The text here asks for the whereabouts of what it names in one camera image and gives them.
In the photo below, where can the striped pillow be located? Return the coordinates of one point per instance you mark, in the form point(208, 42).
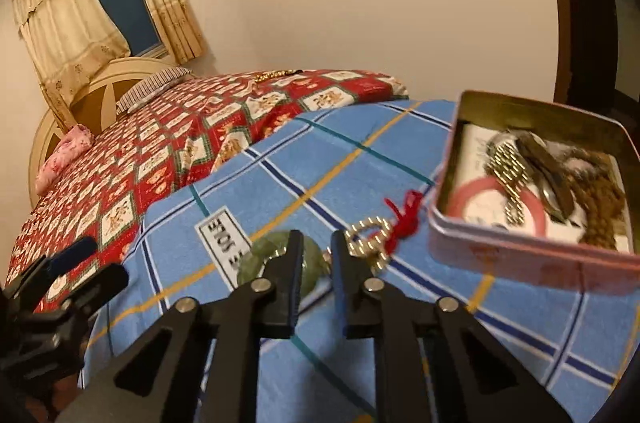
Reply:
point(155, 83)

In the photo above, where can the pink bangle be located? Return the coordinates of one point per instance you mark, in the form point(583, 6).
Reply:
point(462, 198)

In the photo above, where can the green jade pendant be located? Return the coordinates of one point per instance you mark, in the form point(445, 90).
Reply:
point(255, 253)

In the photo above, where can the cream wooden headboard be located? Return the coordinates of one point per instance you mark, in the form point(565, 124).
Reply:
point(100, 88)

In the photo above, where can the pink floral pillow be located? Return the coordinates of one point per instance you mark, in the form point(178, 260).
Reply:
point(65, 153)

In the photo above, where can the red patterned bedspread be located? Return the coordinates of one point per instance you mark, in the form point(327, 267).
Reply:
point(150, 143)

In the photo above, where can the pink tin box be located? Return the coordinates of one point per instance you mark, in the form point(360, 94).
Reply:
point(500, 253)

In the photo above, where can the beige curtain with valance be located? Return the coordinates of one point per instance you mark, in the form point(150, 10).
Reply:
point(65, 28)

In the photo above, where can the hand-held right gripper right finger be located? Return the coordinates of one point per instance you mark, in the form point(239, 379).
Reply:
point(340, 283)

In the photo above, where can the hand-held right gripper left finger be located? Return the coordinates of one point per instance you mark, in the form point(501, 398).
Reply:
point(295, 283)

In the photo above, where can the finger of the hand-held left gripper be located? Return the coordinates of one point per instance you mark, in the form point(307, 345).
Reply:
point(75, 250)
point(105, 283)

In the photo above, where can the brown wooden door frame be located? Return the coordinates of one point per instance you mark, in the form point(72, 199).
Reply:
point(560, 3)

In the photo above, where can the white printed paper sheet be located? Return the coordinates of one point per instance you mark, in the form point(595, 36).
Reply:
point(472, 153)

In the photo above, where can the blue plaid blanket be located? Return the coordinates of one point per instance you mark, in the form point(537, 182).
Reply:
point(350, 153)

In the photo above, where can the metal band wristwatch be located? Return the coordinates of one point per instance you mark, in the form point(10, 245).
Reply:
point(510, 168)

